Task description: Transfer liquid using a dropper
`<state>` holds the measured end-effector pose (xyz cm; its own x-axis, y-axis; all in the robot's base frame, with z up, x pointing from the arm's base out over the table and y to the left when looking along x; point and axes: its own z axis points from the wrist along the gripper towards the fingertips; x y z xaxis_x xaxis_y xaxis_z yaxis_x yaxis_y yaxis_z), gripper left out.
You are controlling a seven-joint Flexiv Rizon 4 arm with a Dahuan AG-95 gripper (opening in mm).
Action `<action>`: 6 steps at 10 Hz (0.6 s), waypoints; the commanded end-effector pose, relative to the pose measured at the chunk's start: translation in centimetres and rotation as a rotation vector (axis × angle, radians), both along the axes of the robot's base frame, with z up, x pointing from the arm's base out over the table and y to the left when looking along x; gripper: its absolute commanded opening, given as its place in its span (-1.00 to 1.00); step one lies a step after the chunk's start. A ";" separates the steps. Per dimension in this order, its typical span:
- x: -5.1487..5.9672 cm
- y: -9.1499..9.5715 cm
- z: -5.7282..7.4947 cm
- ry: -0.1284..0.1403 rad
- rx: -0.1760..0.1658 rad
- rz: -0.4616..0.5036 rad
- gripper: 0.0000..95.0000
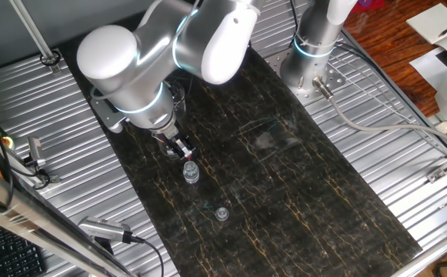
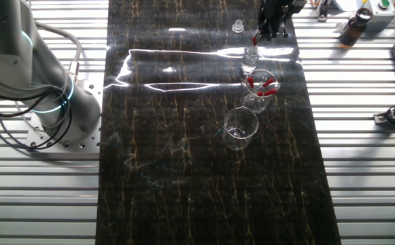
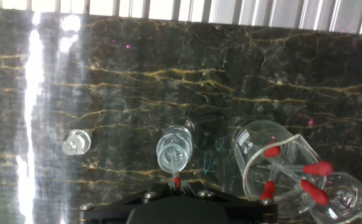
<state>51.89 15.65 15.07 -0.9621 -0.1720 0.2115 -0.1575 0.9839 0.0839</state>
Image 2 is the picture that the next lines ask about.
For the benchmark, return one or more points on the small white cap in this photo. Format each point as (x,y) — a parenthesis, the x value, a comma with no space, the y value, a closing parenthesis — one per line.
(342,26)

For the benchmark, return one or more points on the clear glass beaker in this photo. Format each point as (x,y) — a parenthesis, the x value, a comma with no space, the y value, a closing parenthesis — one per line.
(241,136)

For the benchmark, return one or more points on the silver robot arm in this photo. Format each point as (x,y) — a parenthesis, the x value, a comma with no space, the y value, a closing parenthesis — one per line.
(13,68)

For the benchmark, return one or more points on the grey button control box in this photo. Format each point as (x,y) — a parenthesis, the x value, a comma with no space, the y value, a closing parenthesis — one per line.
(382,17)

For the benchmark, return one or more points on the black gold veined marble mat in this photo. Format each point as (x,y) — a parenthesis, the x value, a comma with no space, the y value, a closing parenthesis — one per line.
(183,170)

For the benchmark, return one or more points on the glass dropper red bulb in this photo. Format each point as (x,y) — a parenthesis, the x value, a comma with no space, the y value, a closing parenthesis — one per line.
(255,41)
(250,81)
(268,82)
(271,92)
(260,93)

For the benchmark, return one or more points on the clear glass bottle stopper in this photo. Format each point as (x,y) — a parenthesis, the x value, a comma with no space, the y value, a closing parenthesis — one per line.
(238,27)

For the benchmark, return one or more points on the glass beaker white print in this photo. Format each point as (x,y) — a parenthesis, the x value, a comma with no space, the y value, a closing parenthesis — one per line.
(251,102)

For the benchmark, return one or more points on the brown glass bottle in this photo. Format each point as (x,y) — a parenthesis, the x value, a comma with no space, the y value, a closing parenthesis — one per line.
(355,27)

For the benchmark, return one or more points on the grey metal clamp bracket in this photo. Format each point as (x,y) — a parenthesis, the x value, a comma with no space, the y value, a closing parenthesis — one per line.
(323,12)

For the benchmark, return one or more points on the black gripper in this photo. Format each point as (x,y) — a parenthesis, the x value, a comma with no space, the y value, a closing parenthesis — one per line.
(278,10)

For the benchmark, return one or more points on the small clear glass bottle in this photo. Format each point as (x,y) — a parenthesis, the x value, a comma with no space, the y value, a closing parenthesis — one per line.
(249,64)

